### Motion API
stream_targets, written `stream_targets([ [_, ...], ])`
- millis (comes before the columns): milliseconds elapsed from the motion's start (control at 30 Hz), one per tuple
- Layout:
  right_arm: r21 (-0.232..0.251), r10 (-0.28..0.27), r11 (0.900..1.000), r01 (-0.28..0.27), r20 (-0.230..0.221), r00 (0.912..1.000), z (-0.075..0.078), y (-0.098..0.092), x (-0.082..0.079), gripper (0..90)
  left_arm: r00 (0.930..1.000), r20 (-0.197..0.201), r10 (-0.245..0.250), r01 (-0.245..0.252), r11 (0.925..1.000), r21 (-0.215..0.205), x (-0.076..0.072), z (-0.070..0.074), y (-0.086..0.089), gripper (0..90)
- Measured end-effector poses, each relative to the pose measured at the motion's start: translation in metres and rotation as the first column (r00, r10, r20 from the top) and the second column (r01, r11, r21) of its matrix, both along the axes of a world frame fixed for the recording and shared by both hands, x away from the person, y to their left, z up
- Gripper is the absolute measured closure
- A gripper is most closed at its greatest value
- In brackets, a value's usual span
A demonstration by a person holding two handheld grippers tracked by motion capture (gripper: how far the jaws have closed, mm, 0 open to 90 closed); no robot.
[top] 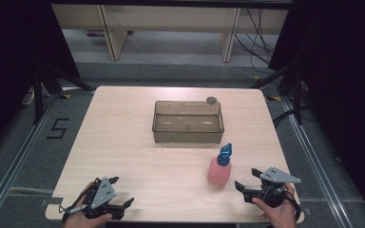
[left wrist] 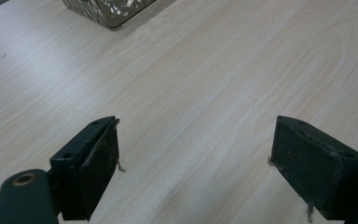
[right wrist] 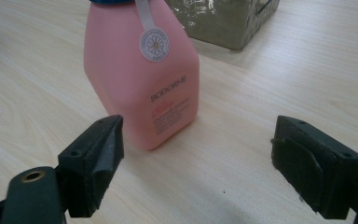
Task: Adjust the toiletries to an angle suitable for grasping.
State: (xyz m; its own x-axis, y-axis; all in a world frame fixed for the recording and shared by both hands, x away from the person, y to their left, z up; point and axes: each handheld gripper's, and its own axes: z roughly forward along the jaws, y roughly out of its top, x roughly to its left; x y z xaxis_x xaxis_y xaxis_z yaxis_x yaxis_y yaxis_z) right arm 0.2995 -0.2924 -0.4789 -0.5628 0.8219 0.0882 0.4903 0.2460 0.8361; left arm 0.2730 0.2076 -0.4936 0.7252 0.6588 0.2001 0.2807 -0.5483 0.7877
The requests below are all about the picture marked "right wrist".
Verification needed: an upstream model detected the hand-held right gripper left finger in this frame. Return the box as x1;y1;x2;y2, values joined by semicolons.
57;114;126;218

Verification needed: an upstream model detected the pink bottle with blue cap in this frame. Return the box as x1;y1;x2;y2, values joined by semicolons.
83;0;200;151

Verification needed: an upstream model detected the grey-green patterned box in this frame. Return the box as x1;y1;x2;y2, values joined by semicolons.
163;0;282;51

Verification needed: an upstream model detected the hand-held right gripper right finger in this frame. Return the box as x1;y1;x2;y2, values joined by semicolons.
270;115;358;220

